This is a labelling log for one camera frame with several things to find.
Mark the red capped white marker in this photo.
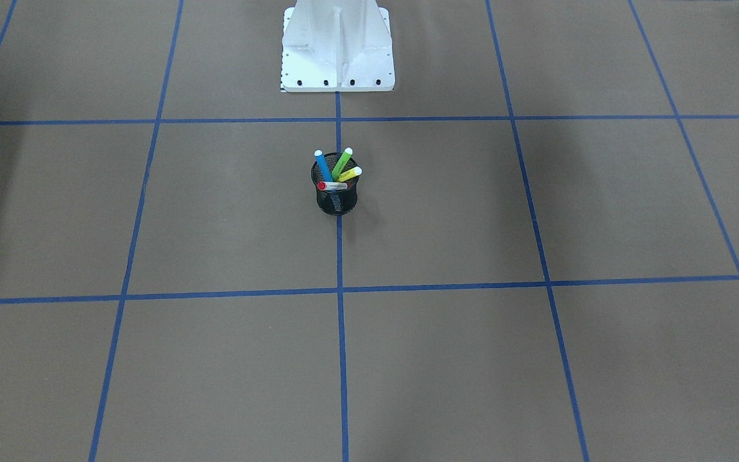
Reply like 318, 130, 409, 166
316, 181, 350, 193

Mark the blue highlighter pen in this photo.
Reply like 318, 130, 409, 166
314, 150, 332, 182

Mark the yellow highlighter pen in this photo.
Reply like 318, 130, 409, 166
336, 167, 362, 182

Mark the black mesh pen cup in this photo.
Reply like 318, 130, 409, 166
310, 161, 360, 216

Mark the green highlighter pen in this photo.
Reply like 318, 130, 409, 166
331, 147, 353, 182

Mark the brown table cover mat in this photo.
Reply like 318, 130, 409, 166
0, 1, 739, 461

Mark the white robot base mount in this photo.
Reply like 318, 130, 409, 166
280, 1, 396, 93

